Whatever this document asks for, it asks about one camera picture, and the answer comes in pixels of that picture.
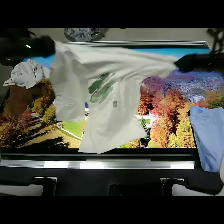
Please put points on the grey patterned garment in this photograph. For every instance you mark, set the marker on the grey patterned garment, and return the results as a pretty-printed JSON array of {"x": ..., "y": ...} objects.
[{"x": 83, "y": 33}]

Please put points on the white patterned garment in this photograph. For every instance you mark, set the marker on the white patterned garment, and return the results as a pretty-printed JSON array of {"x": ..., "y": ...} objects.
[{"x": 27, "y": 74}]

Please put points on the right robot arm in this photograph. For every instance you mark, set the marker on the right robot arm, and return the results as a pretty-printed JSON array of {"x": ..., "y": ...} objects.
[{"x": 200, "y": 62}]

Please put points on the white T-shirt with green print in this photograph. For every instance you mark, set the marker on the white T-shirt with green print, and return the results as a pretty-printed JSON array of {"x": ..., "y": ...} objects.
[{"x": 110, "y": 100}]

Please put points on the silver frame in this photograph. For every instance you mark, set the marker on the silver frame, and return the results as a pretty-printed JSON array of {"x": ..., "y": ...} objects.
[{"x": 100, "y": 164}]

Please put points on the light blue garment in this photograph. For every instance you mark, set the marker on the light blue garment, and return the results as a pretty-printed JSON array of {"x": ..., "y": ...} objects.
[{"x": 209, "y": 136}]

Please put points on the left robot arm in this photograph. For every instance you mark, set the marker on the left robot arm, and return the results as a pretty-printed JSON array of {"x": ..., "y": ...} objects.
[{"x": 20, "y": 46}]

